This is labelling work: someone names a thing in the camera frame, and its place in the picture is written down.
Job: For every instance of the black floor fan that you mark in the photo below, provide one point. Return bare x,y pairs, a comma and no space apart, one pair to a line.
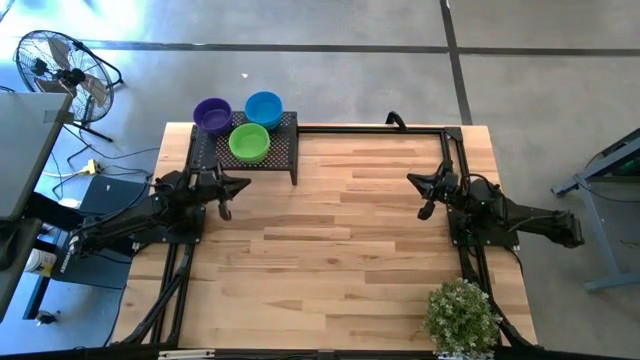
70,77

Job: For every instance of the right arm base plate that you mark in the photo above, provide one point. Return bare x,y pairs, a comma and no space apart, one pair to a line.
495,237

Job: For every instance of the yellow power strip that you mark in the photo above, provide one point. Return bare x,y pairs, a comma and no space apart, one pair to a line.
91,166

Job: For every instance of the grey desk top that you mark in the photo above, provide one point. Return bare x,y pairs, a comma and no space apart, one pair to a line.
25,150

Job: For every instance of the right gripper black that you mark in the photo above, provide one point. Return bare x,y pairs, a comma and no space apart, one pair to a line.
452,187

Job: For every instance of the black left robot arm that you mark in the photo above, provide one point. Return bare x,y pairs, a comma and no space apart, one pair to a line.
130,220

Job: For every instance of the blue-grey metal table frame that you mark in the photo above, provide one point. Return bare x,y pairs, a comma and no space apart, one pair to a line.
595,225

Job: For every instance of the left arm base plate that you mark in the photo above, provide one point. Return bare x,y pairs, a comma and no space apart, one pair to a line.
150,237

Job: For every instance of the black cabinet with label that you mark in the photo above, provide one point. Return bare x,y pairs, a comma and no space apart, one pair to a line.
95,265

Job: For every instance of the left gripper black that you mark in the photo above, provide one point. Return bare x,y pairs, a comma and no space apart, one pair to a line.
200,185

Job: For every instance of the black caster wheel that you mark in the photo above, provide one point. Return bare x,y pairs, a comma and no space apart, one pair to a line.
45,317

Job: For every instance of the white bottle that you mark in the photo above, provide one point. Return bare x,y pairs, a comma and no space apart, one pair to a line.
40,260

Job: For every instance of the white bracket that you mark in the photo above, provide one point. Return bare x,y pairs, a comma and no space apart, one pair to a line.
185,354

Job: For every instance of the black perforated metal rack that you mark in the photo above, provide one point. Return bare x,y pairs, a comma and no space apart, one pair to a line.
280,150

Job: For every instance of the small artificial flowering plant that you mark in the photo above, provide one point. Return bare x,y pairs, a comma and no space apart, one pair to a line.
462,315

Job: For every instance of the black desk support beam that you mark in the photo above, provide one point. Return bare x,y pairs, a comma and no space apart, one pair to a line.
50,215

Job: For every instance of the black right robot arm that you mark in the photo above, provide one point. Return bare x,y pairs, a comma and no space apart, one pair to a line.
545,225

